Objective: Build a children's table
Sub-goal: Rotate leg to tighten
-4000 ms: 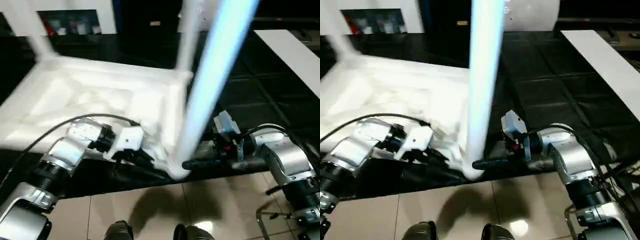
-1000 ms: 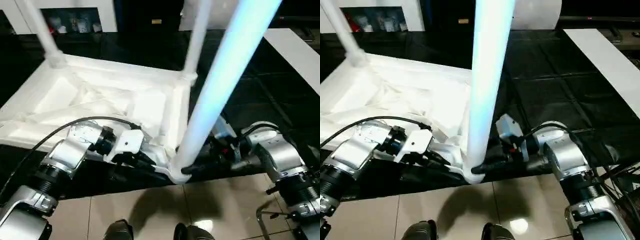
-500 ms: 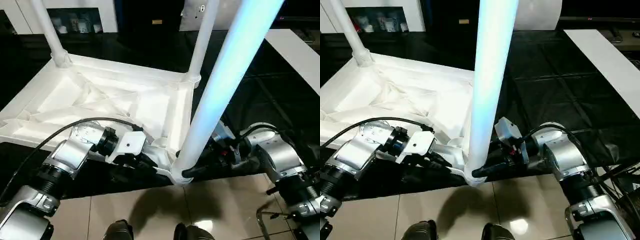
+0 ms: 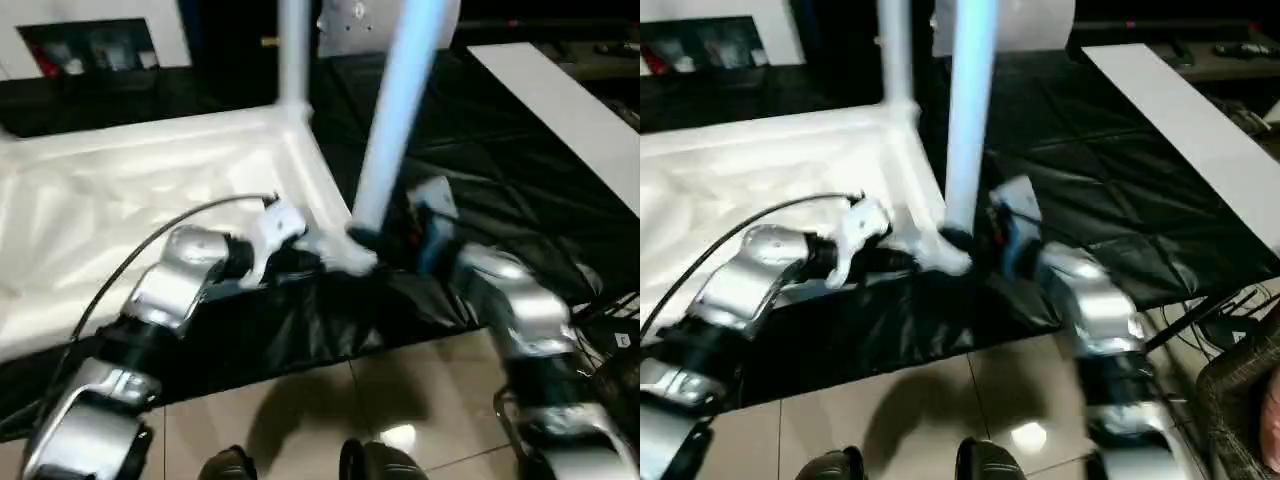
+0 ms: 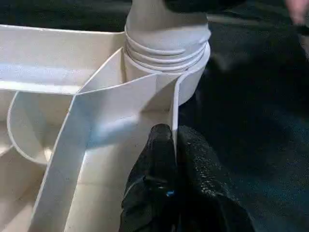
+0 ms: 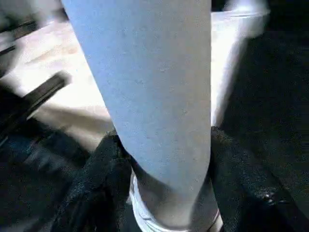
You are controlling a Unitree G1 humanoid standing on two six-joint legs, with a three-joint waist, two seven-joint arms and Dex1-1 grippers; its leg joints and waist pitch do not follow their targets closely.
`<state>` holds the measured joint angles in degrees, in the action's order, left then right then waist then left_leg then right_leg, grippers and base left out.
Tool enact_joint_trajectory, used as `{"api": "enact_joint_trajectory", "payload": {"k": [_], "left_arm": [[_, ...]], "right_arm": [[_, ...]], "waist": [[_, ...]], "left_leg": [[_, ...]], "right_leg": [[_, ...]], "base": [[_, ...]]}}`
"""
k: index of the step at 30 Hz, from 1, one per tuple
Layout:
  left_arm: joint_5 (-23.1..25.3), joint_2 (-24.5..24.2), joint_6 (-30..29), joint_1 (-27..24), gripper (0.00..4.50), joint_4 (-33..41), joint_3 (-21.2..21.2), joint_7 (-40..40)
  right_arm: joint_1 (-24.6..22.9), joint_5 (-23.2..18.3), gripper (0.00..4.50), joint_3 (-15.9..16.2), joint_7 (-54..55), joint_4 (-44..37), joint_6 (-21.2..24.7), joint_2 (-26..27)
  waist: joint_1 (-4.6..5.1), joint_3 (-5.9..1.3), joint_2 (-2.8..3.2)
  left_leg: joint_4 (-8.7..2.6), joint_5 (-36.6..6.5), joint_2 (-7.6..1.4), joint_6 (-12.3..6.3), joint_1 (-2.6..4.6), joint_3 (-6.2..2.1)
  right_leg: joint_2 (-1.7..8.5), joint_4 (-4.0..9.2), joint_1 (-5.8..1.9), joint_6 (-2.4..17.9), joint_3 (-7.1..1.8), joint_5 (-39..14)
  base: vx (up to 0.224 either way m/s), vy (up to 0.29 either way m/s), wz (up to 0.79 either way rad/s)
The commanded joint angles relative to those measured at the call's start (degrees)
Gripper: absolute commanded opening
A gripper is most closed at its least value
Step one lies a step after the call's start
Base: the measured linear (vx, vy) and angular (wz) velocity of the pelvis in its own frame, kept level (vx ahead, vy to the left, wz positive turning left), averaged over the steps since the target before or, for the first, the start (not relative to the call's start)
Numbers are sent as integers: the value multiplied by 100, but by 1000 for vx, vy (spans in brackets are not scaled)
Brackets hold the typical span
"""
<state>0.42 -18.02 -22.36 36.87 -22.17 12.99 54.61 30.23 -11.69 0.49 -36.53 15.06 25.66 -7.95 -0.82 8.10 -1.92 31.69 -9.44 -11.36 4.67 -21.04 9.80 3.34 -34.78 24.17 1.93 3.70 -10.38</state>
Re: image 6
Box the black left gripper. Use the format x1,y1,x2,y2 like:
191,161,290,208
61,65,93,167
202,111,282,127
0,72,82,174

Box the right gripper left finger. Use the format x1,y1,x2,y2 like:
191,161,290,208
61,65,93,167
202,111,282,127
55,131,133,232

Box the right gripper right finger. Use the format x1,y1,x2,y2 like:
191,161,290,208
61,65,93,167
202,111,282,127
210,127,309,232

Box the white plastic table top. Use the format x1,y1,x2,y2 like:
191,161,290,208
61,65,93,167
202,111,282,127
0,9,270,232

